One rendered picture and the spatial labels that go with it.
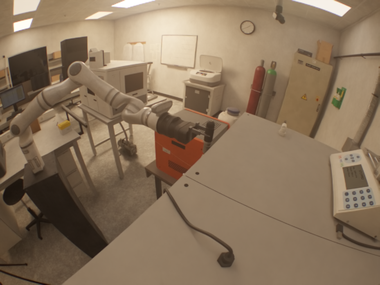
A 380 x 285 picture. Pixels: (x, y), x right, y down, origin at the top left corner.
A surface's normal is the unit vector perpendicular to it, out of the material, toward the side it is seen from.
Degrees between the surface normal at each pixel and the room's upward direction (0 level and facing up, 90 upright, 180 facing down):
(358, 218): 87
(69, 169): 90
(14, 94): 86
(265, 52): 90
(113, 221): 0
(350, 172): 37
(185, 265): 0
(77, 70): 59
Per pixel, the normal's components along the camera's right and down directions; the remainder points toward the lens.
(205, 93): -0.55, 0.43
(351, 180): -0.40, -0.90
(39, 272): 0.08, -0.83
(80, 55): 0.84, 0.36
